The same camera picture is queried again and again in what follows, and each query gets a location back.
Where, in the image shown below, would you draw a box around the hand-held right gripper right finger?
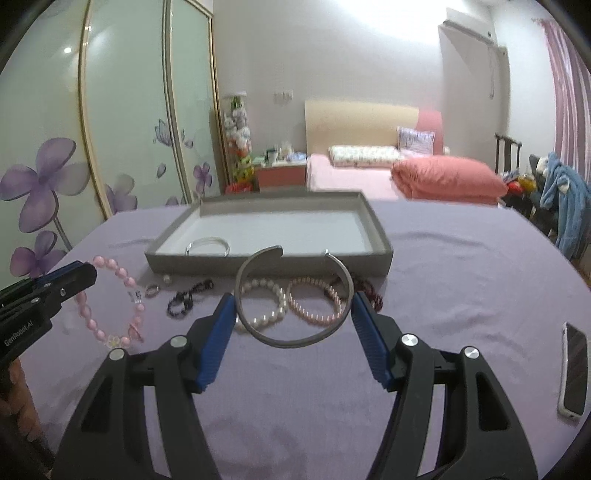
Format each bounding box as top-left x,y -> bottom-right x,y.
353,292 -> 539,480

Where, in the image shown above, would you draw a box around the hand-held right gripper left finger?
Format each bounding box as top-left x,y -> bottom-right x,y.
51,292 -> 241,480

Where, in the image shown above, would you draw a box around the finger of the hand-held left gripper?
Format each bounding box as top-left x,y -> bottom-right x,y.
0,272 -> 65,305
28,261 -> 99,319

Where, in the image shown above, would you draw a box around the dark red bead bracelet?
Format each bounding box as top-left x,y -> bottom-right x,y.
323,277 -> 385,312

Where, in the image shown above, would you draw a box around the pink bead bracelet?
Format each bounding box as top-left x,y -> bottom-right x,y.
74,256 -> 146,349

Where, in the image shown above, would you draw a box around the pink pearl bracelet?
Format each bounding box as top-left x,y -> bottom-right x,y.
286,277 -> 345,328

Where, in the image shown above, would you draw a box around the grey bangle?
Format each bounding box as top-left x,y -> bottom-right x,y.
235,246 -> 356,349

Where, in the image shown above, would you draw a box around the white pearl bracelet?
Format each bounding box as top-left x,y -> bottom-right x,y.
233,278 -> 288,334

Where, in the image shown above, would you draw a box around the grey shallow tray box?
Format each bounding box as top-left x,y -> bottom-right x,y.
144,191 -> 394,278

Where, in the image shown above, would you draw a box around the person's left hand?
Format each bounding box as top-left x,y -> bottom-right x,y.
0,357 -> 44,462

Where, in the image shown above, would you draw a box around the purple tablecloth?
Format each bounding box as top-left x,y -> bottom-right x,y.
37,191 -> 591,480

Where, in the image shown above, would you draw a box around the silver bangle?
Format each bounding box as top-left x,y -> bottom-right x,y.
185,236 -> 230,257

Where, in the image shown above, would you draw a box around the pink bed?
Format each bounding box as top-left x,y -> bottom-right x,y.
307,154 -> 502,206

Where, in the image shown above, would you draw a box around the flower print sliding wardrobe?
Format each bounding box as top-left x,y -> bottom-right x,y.
0,0 -> 227,282

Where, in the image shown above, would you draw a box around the folded pink quilt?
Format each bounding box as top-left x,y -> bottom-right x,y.
390,154 -> 509,201

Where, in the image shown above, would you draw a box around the floral pillow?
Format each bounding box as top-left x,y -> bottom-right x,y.
328,144 -> 406,168

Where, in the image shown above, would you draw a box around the pink and beige nightstand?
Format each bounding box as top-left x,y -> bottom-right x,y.
255,161 -> 308,189

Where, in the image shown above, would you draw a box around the smartphone with white case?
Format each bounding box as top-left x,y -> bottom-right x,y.
558,322 -> 589,420

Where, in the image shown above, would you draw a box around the printed square cushion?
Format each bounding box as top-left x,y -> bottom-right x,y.
397,126 -> 436,153

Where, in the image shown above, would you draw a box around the red and yellow toys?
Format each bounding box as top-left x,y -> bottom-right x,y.
505,173 -> 539,197

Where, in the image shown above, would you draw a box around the plush toy rack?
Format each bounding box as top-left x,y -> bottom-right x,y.
222,93 -> 257,185

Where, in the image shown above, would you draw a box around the beige headboard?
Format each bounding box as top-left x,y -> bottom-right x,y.
304,99 -> 421,155

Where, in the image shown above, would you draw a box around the pink headboard panel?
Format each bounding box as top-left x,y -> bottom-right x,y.
416,108 -> 446,155

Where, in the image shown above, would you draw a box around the dark wooden chair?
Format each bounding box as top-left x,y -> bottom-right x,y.
494,133 -> 522,174

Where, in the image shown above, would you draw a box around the blue garment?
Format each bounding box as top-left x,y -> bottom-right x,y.
540,152 -> 591,259

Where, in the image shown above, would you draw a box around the white standing air conditioner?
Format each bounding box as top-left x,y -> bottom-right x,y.
438,7 -> 509,158

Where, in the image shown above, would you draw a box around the pink curtain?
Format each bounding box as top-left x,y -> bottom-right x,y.
538,16 -> 591,162

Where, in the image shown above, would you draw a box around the black bead bracelet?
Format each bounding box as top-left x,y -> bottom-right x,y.
167,278 -> 214,319

